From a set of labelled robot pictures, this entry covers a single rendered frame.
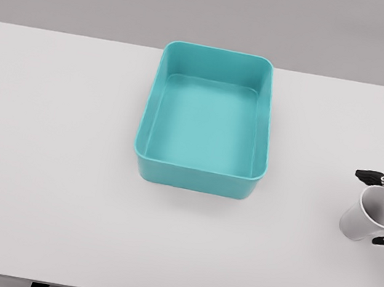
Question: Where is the teal rectangular plastic basket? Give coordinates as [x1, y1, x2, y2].
[127, 35, 287, 204]

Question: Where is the white paper cup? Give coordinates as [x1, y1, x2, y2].
[336, 180, 384, 246]

